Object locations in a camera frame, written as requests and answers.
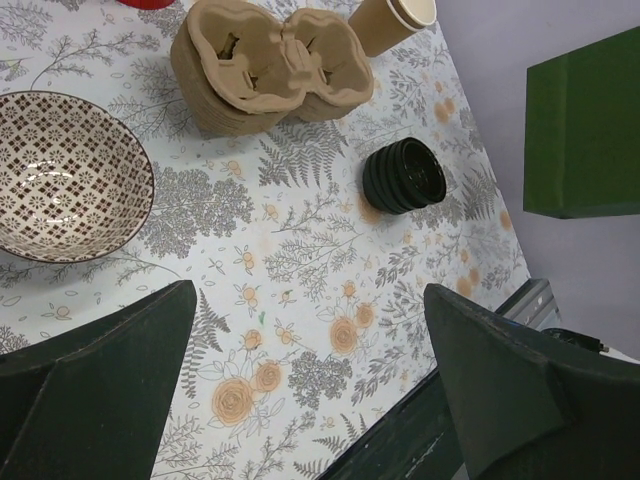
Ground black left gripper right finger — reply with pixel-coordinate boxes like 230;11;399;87
424;284;639;479

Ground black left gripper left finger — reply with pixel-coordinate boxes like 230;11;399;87
1;280;195;479

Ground green paper bag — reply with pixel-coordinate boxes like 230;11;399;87
523;28;639;219

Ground stack of brown paper cups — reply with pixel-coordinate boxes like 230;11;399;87
348;0;437;58

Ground patterned small bowl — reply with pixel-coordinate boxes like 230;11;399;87
1;90;155;264

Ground floral tablecloth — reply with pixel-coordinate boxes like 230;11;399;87
1;1;528;479

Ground brown pulp cup carrier stack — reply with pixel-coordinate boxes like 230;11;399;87
170;1;374;136

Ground red ribbed straw holder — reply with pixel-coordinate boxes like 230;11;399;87
118;0;175;10

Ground aluminium frame rail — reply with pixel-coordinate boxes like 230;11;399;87
496;279;562;331

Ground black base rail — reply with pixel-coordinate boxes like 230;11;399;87
319;370;464;480

